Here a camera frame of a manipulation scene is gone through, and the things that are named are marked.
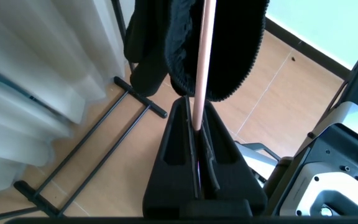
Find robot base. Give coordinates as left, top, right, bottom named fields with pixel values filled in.
left=234, top=30, right=358, bottom=218

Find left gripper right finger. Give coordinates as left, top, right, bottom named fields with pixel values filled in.
left=198, top=101, right=269, bottom=217

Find black clothes rack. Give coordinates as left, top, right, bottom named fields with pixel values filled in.
left=0, top=0, right=169, bottom=224

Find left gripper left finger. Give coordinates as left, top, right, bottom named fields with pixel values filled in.
left=142, top=96, right=200, bottom=218

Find black shorts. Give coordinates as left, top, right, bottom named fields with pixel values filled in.
left=123, top=0, right=270, bottom=103

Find pink clothes hanger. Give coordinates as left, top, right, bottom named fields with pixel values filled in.
left=191, top=0, right=218, bottom=131

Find white curtain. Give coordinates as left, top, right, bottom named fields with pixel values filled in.
left=0, top=73, right=73, bottom=206
left=0, top=0, right=127, bottom=124

